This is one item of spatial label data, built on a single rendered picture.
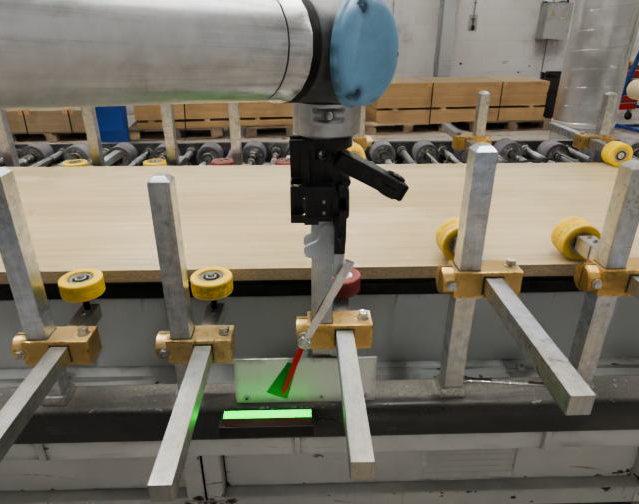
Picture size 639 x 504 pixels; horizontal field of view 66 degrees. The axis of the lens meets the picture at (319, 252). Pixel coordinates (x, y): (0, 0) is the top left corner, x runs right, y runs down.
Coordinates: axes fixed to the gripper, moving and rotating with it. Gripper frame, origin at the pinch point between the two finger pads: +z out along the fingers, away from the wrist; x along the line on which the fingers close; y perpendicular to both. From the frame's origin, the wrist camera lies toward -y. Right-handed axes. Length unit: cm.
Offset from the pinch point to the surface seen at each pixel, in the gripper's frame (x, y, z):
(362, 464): 23.5, -1.5, 15.4
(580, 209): -54, -68, 11
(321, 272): -5.9, 2.5, 4.0
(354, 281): -14.7, -4.1, 10.7
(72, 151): -155, 109, 19
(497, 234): -38, -40, 11
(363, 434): 19.1, -2.1, 15.0
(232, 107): -115, 30, -6
